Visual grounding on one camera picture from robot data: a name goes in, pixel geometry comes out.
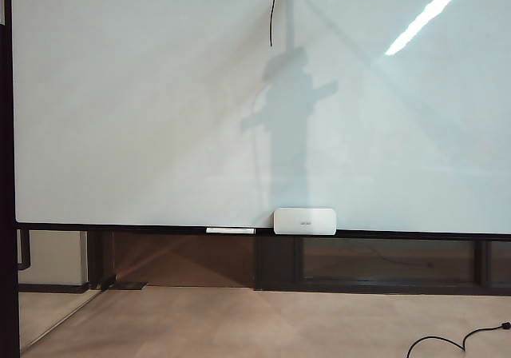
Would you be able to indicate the white glass whiteboard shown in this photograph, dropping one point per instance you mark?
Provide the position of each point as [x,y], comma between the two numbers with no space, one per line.
[159,94]

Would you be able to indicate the white whiteboard eraser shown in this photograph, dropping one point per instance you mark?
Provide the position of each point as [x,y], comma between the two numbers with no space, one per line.
[304,221]

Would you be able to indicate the white marker with black cap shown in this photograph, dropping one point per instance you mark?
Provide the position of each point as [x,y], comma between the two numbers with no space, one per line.
[230,230]

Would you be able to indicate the black framed glass partition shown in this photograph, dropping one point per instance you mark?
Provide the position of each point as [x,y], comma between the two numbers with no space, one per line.
[273,262]

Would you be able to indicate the black floor plate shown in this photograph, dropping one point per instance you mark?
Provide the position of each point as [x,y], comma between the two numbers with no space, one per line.
[131,285]

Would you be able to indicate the clear glass side partition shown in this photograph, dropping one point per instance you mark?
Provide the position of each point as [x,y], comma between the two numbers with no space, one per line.
[50,314]

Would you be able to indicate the black whiteboard stand frame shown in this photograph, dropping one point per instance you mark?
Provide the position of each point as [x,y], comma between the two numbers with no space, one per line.
[8,214]

